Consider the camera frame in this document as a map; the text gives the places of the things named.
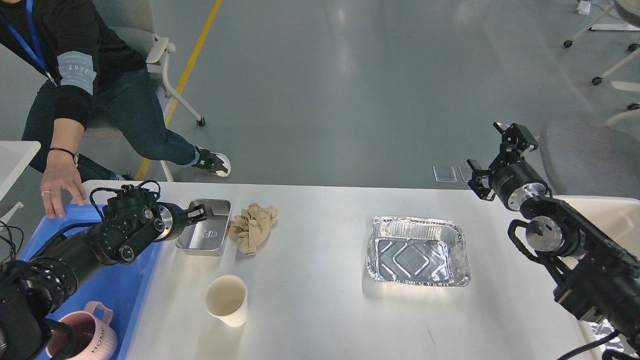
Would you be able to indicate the seated person in black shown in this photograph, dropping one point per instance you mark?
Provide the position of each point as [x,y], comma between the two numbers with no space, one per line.
[60,40]

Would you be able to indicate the foil tray in bin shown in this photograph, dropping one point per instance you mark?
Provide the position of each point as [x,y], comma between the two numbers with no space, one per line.
[620,344]

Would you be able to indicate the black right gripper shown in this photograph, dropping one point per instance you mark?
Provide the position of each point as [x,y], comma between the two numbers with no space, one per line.
[517,181]

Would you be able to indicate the white plastic bin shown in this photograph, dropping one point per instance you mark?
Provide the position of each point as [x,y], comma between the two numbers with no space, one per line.
[617,217]

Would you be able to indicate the white side table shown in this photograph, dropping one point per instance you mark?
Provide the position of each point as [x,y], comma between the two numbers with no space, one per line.
[14,158]

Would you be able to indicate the grey office chair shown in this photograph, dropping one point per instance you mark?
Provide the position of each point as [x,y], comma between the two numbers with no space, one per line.
[588,160]

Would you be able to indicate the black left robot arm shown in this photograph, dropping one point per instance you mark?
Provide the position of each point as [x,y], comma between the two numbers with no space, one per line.
[130,222]

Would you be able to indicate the aluminium foil tray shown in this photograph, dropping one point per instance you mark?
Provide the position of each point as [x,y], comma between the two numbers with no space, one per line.
[417,251]

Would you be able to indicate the white chair under person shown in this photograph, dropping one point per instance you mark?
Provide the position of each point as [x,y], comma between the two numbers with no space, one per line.
[127,104]

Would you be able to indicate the person's hand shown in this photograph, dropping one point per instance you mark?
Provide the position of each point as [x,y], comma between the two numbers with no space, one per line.
[61,174]

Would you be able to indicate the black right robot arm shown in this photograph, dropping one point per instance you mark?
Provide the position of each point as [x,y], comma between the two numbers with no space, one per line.
[596,278]

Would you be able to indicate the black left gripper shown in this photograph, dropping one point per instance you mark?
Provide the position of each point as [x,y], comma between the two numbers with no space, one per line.
[170,220]

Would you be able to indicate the blue plastic tray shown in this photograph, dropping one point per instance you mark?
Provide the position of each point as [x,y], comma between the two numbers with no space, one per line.
[121,288]

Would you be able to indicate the crumpled beige cloth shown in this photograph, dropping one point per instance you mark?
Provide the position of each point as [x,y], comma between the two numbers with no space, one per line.
[252,227]

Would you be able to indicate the white paper cup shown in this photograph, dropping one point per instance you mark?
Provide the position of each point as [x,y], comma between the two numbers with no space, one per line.
[226,298]

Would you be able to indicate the stainless steel rectangular pan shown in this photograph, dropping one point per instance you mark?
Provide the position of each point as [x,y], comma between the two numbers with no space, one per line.
[208,237]

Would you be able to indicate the pink ribbed mug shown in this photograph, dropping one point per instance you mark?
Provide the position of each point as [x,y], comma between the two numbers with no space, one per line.
[95,339]

